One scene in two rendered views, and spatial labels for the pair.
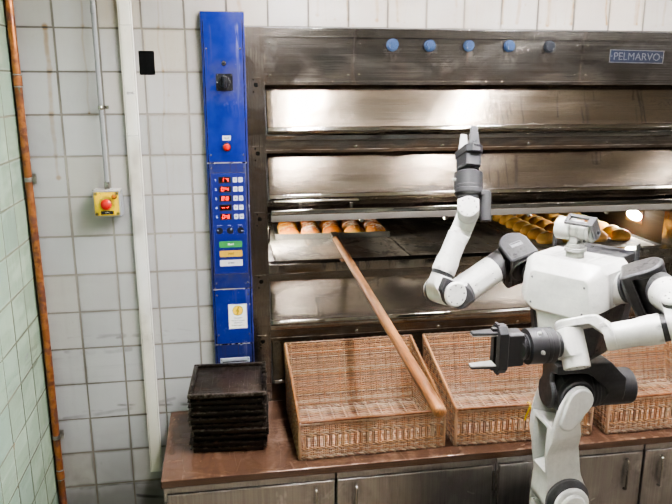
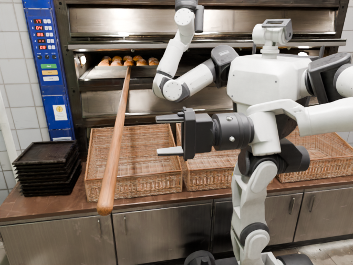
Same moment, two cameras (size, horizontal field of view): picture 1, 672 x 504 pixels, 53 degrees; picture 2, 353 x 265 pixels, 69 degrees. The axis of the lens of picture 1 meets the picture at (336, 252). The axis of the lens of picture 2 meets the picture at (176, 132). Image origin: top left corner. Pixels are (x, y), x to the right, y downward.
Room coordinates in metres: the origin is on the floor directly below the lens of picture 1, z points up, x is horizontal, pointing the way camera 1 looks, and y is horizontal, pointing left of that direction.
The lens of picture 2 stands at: (0.98, -0.37, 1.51)
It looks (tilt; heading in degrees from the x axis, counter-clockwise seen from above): 22 degrees down; 0
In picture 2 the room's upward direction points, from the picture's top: straight up
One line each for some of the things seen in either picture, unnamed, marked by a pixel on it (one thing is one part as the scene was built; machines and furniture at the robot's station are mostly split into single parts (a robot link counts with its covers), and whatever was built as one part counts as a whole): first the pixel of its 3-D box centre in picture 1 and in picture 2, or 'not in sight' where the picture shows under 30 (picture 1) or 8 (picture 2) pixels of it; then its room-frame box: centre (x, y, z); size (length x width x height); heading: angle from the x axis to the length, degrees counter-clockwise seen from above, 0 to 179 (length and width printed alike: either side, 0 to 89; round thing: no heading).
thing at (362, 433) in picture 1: (360, 391); (133, 158); (2.47, -0.09, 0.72); 0.56 x 0.49 x 0.28; 100
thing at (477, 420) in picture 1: (502, 381); (220, 151); (2.56, -0.68, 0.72); 0.56 x 0.49 x 0.28; 99
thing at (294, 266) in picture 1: (477, 258); (209, 78); (2.85, -0.61, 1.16); 1.80 x 0.06 x 0.04; 99
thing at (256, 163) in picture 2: (568, 389); (259, 162); (1.95, -0.72, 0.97); 0.14 x 0.13 x 0.12; 9
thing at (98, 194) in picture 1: (108, 202); not in sight; (2.54, 0.86, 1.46); 0.10 x 0.07 x 0.10; 99
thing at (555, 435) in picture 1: (561, 444); (252, 199); (1.95, -0.71, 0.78); 0.18 x 0.15 x 0.47; 9
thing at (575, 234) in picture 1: (574, 233); (270, 37); (1.94, -0.70, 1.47); 0.10 x 0.07 x 0.09; 43
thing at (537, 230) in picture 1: (557, 224); not in sight; (3.35, -1.11, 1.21); 0.61 x 0.48 x 0.06; 9
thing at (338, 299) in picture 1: (477, 291); (209, 98); (2.82, -0.61, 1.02); 1.79 x 0.11 x 0.19; 99
